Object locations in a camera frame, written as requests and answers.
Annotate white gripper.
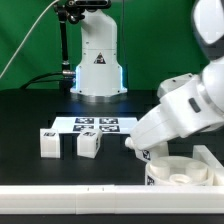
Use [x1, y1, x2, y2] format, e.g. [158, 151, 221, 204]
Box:
[129, 76, 224, 150]

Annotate white round stool seat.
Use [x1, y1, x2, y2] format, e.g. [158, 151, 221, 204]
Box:
[145, 156, 214, 186]

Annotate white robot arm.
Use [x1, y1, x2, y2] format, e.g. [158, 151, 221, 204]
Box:
[71, 0, 224, 150]

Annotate paper sheet with markers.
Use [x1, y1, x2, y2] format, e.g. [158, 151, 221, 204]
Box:
[52, 117, 137, 134]

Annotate white right barrier rail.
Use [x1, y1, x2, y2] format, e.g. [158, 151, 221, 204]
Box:
[193, 145, 224, 187]

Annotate white barrier rail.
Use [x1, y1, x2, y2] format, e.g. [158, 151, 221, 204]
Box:
[193, 145, 224, 187]
[0, 185, 224, 214]

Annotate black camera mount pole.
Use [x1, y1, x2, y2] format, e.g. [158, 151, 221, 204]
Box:
[54, 3, 75, 92]

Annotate white front barrier rail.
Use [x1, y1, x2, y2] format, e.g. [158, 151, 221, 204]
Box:
[0, 185, 224, 214]

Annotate black camera on mount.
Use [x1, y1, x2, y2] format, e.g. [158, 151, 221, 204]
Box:
[66, 0, 111, 9]

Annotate black cables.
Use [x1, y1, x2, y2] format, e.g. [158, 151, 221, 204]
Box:
[19, 71, 66, 90]

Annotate white cable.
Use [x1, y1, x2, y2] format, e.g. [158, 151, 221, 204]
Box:
[0, 0, 61, 80]

